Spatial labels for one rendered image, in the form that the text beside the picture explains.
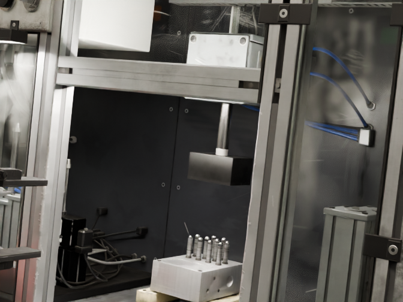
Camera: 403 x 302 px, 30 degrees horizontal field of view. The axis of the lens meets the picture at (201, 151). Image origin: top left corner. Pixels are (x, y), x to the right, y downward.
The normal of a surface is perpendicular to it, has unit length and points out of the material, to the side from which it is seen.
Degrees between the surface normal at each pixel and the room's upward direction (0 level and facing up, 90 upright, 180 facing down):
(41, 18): 90
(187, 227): 90
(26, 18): 90
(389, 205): 90
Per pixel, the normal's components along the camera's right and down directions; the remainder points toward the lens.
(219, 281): 0.82, 0.11
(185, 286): -0.57, -0.02
